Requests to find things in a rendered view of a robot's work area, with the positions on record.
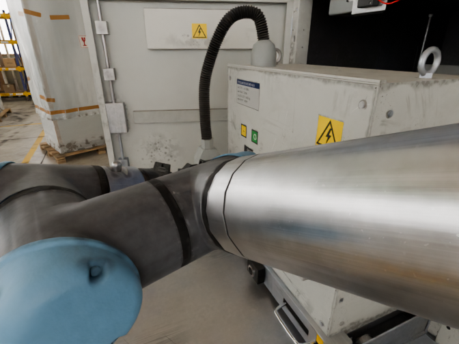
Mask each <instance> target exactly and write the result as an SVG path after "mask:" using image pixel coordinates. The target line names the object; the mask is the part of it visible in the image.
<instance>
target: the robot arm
mask: <svg viewBox="0 0 459 344"><path fill-rule="evenodd" d="M170 168H171V165H170V164H165V163H161V162H155V163H154V167H153V168H151V169H146V168H137V167H122V163H121V162H119V161H114V162H112V165H111V167H106V166H98V165H76V164H29V163H15V162H12V161H3V162H0V344H114V342H115V341H116V340H117V339H118V338H119V337H121V336H124V335H126V334H127V333H128V332H129V330H130V329H131V328H132V326H133V324H134V323H135V321H136V319H137V317H138V315H139V311H140V309H141V304H142V300H143V291H142V289H143V288H144V287H147V286H148V285H150V284H152V283H154V282H156V281H158V280H159V279H161V278H163V277H165V276H167V275H169V274H171V273H172V272H175V271H176V270H178V269H180V268H181V267H183V266H186V265H188V264H189V263H191V262H193V261H195V260H196V259H199V258H200V257H203V256H204V255H206V254H208V253H210V252H212V251H214V250H218V249H219V250H222V251H224V252H227V253H231V254H233V255H237V256H239V257H243V258H245V259H249V260H252V261H255V262H258V263H261V264H264V265H266V266H270V267H272V268H276V269H278V270H282V271H284V272H288V273H290V274H294V275H297V276H300V277H303V278H306V279H309V280H311V281H315V282H317V283H321V284H323V285H327V286H329V287H332V288H335V289H338V290H341V291H345V292H347V293H351V294H353V295H356V296H359V297H362V298H365V299H368V300H371V301H374V302H377V303H380V304H384V305H386V306H390V307H392V308H395V309H398V310H401V311H404V312H407V313H410V314H413V315H416V316H419V317H422V318H425V319H429V320H431V321H435V322H437V323H440V324H443V325H446V326H449V327H452V328H455V329H458V330H459V123H457V124H448V125H444V126H435V127H430V128H422V129H417V130H409V131H404V132H396V133H391V134H383V135H378V136H373V137H365V138H360V139H351V140H347V141H338V142H334V143H325V144H320V145H312V146H307V147H299V148H294V149H286V150H281V151H276V152H268V153H263V154H256V153H254V152H238V153H235V154H234V153H231V154H223V155H220V156H217V157H215V158H213V159H211V160H202V159H200V160H199V164H189V163H186V164H185V165H184V166H183V168H182V169H178V171H176V172H173V173H172V172H170Z"/></svg>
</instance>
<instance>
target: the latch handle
mask: <svg viewBox="0 0 459 344"><path fill-rule="evenodd" d="M287 305H288V304H287V302H284V303H282V304H280V305H279V306H277V307H276V308H275V310H274V314H275V316H276V317H277V319H278V320H279V322H280V324H281V325H282V326H283V328H284V330H285V331H286V332H287V334H288V336H289V337H290V338H291V339H292V341H293V342H294V344H316V343H315V341H314V340H312V341H309V342H306V343H299V342H298V341H297V340H296V339H295V337H294V336H293V334H292V333H291V332H290V330H289V329H288V327H287V326H286V324H285V323H284V321H283V320H282V318H281V317H280V315H279V314H278V310H279V309H281V308H283V307H284V306H287Z"/></svg>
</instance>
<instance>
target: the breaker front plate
mask: <svg viewBox="0 0 459 344"><path fill-rule="evenodd" d="M237 79H240V80H244V81H250V82H254V83H259V84H260V97H259V110H258V111H257V110H255V109H252V108H249V107H247V106H245V105H242V104H239V103H237ZM377 87H378V86H377V85H368V84H363V83H352V82H346V81H336V80H331V79H325V78H315V77H309V76H299V75H293V74H283V73H278V72H267V71H261V70H252V69H246V68H236V67H230V66H228V67H227V129H228V153H229V154H231V153H234V154H235V153H238V152H244V146H245V145H246V146H247V147H249V148H251V149H252V150H253V152H254V153H256V154H263V153H268V152H276V151H281V150H286V149H294V148H299V147H307V146H312V145H316V135H317V129H318V118H319V115H320V116H323V117H328V118H330V119H334V120H337V121H341V122H343V123H344V125H343V130H342V137H341V141H347V140H351V139H360V138H365V137H367V136H368V132H369V128H370V122H371V118H372V111H373V108H374V101H375V97H376V91H377ZM241 124H244V125H246V126H247V138H245V137H243V136H242V135H241ZM251 129H253V130H255V131H257V132H258V144H255V143H253V142H252V141H251ZM272 269H273V270H274V271H275V272H276V273H277V275H278V276H279V277H280V279H281V280H282V281H283V282H284V283H285V284H286V286H287V287H288V289H289V290H290V291H291V292H292V293H293V294H294V296H295V297H296V299H297V300H298V301H299V302H300V303H301V304H302V306H303V307H304V308H305V310H306V311H307V312H308V313H309V314H310V315H311V317H312V318H313V319H314V321H315V322H316V323H317V324H318V325H319V327H320V328H321V329H322V331H323V332H324V333H325V334H326V335H327V336H328V332H329V326H330V322H331V316H332V312H333V305H334V301H335V295H336V291H337V289H335V288H332V287H329V286H327V285H323V284H321V283H317V282H315V281H311V280H309V279H307V280H306V281H302V280H301V279H300V278H299V277H298V276H297V275H294V274H290V273H288V272H284V271H282V270H278V269H276V268H272Z"/></svg>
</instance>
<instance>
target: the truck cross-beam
mask: <svg viewBox="0 0 459 344"><path fill-rule="evenodd" d="M263 266H264V267H265V276H264V284H265V286H267V288H268V290H269V291H270V292H271V293H272V295H273V296H274V298H275V299H276V301H277V302H278V303H279V304H282V303H284V302H287V304H288V305H287V306H284V307H283V308H282V309H283V310H284V312H285V313H286V315H287V316H288V317H289V318H290V320H291V322H292V323H293V324H294V326H295V327H296V329H297V330H298V331H299V332H300V334H301V336H302V337H303V338H304V340H305V341H306V342H307V338H308V334H309V325H311V327H312V328H313V329H314V330H315V331H316V333H317V334H318V336H319V337H320V338H321V339H322V340H323V344H352V340H351V339H350V338H349V337H348V335H347V334H346V333H345V332H344V331H341V332H339V333H337V334H335V335H333V336H330V337H327V335H326V334H325V333H324V332H323V331H322V329H321V328H320V327H319V325H318V324H317V323H316V322H315V321H314V319H313V318H312V317H311V315H310V314H309V313H308V312H307V311H306V310H305V308H304V307H303V306H302V304H301V303H300V302H299V301H298V300H297V299H296V297H295V296H294V294H293V293H292V292H291V291H290V290H289V289H288V287H287V286H286V284H285V283H284V282H283V281H282V280H281V279H280V277H279V276H278V275H277V273H276V272H275V271H274V270H273V269H272V268H271V267H270V266H266V265H264V264H263Z"/></svg>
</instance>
